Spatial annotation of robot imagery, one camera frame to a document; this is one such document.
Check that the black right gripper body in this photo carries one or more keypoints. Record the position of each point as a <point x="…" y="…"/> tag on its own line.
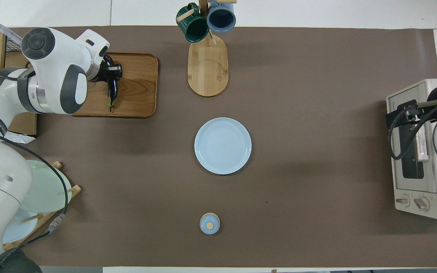
<point x="434" y="98"/>

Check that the pale green plate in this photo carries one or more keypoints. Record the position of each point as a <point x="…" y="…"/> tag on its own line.
<point x="47" y="189"/>

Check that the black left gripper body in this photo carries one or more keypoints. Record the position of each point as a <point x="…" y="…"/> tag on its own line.
<point x="110" y="72"/>

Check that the light blue plate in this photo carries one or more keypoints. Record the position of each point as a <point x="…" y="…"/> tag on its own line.
<point x="21" y="232"/>
<point x="223" y="146"/>

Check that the dark green ceramic mug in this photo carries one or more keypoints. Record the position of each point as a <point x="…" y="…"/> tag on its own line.
<point x="194" y="26"/>

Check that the wooden serving tray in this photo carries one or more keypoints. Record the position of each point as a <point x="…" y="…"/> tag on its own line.
<point x="139" y="91"/>

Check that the blue ceramic mug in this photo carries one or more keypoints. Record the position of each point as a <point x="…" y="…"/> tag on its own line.
<point x="221" y="19"/>

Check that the wooden mug tree stand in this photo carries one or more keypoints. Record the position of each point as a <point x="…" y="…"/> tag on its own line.
<point x="208" y="72"/>

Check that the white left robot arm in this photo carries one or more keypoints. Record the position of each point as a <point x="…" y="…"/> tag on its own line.
<point x="51" y="68"/>

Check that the beige oven knob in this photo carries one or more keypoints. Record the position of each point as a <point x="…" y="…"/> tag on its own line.
<point x="422" y="204"/>
<point x="402" y="200"/>

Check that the wooden plate rack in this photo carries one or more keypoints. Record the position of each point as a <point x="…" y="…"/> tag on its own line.
<point x="75" y="189"/>

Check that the brown table mat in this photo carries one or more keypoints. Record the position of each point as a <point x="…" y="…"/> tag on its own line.
<point x="298" y="113"/>

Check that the dark purple eggplant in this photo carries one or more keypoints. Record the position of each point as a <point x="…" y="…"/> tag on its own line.
<point x="113" y="93"/>

